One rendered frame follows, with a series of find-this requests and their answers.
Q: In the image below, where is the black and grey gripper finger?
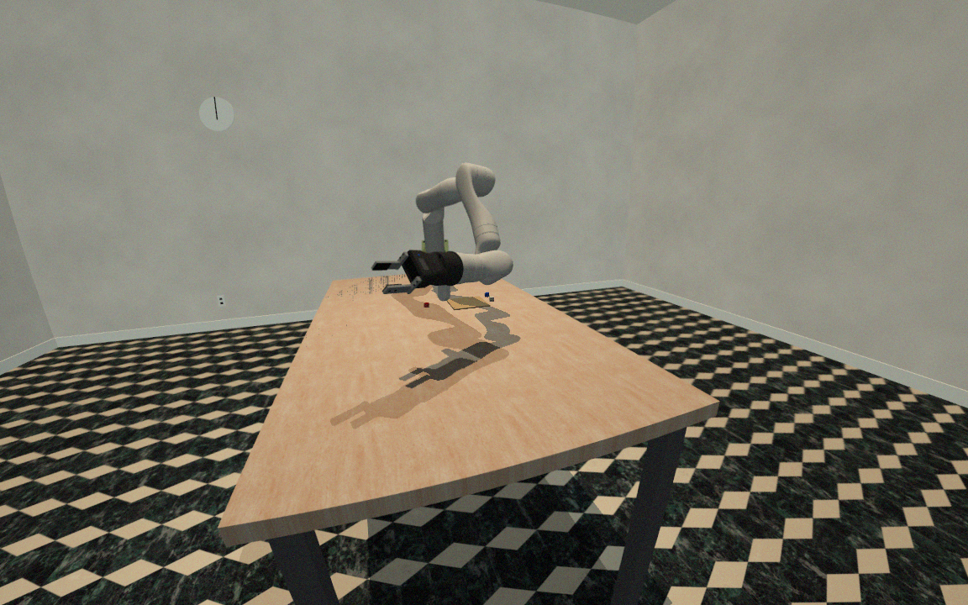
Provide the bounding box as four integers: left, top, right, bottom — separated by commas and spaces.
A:
382, 276, 422, 294
371, 252, 409, 271

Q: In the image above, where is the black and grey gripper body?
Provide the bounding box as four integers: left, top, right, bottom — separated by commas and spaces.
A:
402, 250, 476, 301

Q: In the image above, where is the tan square mat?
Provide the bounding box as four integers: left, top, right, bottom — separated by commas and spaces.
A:
447, 296, 490, 310

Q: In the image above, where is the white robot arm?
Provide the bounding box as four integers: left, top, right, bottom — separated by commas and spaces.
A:
416, 163, 513, 285

